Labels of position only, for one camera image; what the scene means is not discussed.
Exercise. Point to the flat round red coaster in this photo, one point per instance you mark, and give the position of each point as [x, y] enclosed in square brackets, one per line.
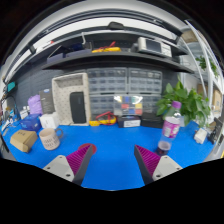
[83, 147]

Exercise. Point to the beige patterned mug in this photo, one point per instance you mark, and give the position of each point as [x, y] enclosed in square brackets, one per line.
[49, 139]

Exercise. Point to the dark grey flat box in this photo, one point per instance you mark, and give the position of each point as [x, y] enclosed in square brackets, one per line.
[46, 101]

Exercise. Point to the purple plastic bag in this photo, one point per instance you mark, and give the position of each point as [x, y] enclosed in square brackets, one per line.
[34, 105]

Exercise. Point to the white perforated storage bin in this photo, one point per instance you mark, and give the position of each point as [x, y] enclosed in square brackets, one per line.
[61, 100]

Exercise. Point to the grey small-parts drawer cabinet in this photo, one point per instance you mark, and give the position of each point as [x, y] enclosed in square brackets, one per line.
[101, 104]
[145, 81]
[106, 80]
[151, 103]

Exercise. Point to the yellow and red multimeter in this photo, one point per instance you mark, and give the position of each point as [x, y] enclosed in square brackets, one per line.
[106, 120]

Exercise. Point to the white shelf rack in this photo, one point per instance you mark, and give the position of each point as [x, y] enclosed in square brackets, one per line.
[208, 66]

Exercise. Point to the black box with white label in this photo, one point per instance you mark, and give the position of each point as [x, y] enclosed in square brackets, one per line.
[128, 122]

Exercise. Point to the dark overhead shelf unit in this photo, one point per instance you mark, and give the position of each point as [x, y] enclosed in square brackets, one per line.
[113, 58]

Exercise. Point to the clear organiser with coloured parts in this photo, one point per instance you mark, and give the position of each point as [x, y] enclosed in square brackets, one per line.
[128, 105]

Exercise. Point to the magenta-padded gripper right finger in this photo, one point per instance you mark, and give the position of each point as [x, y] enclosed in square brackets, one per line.
[163, 166]

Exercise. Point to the white carton box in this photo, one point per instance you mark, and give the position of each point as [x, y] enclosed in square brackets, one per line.
[49, 120]

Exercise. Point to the black desk device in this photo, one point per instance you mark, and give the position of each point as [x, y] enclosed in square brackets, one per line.
[215, 131]

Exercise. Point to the plain black box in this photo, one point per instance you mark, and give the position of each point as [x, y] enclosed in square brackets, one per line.
[151, 120]

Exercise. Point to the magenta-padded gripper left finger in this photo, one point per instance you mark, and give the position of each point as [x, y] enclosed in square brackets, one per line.
[63, 166]

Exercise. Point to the brown cardboard box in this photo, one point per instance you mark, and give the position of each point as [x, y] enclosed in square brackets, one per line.
[23, 140]

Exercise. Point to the purple-capped clear drink bottle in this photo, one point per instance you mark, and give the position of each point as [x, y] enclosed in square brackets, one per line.
[170, 128]

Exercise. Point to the white power adapter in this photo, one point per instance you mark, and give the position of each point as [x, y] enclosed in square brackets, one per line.
[201, 136]

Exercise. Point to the green potted plant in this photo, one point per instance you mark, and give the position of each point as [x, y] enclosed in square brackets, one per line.
[190, 103]

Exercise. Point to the blue carton box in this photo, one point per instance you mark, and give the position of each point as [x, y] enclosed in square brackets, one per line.
[30, 122]

